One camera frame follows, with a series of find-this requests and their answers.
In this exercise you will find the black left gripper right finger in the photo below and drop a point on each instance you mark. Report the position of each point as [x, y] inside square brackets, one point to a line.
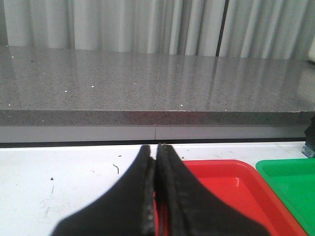
[185, 207]

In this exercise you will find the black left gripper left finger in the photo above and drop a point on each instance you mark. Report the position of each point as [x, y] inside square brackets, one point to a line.
[126, 209]

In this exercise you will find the green mushroom push button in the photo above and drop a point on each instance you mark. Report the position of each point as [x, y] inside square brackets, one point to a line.
[309, 147]

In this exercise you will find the red plastic tray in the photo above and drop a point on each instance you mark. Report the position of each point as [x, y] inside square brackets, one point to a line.
[240, 186]

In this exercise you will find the green plastic tray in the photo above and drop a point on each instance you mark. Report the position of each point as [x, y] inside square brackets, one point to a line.
[293, 181]

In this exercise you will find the grey stone counter slab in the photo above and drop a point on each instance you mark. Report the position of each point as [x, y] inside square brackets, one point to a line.
[66, 87]

